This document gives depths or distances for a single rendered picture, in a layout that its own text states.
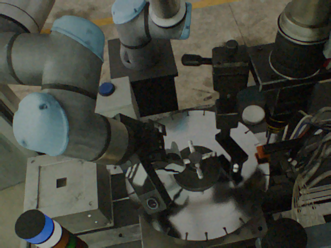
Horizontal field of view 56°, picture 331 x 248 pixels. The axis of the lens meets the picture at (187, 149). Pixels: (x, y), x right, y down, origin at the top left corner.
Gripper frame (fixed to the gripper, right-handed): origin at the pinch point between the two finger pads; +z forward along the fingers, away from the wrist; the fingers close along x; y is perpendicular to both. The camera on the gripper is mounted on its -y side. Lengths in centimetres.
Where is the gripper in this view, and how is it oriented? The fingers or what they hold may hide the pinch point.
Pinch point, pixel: (180, 170)
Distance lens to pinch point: 68.1
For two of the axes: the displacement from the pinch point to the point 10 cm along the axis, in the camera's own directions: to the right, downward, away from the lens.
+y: -1.9, -9.3, 3.2
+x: -8.3, 3.2, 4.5
